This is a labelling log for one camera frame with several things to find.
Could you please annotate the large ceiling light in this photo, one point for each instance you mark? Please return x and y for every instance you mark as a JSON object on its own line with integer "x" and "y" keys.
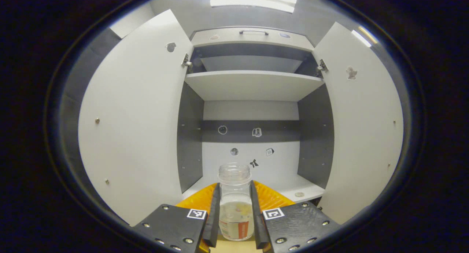
{"x": 253, "y": 0}

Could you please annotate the white cabinet shelf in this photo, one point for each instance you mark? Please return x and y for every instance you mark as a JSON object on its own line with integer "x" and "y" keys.
{"x": 293, "y": 185}
{"x": 253, "y": 86}

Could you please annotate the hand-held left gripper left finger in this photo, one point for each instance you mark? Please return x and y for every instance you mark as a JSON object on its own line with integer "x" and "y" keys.
{"x": 214, "y": 223}

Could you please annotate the grey cabinet door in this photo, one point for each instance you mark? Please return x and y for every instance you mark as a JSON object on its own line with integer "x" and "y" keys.
{"x": 362, "y": 135}
{"x": 135, "y": 117}

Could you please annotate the clear plastic bottle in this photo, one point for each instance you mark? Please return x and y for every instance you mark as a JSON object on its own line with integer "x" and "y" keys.
{"x": 234, "y": 194}

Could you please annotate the grey cabinet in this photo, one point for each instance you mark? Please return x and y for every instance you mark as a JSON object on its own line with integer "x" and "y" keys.
{"x": 315, "y": 135}

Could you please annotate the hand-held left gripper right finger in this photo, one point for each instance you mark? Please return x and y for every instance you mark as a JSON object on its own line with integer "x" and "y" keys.
{"x": 258, "y": 227}

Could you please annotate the small ceiling light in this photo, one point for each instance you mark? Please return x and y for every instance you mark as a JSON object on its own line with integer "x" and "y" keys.
{"x": 364, "y": 36}

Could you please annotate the grey cabinet drawer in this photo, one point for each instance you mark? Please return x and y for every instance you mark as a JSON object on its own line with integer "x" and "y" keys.
{"x": 256, "y": 42}

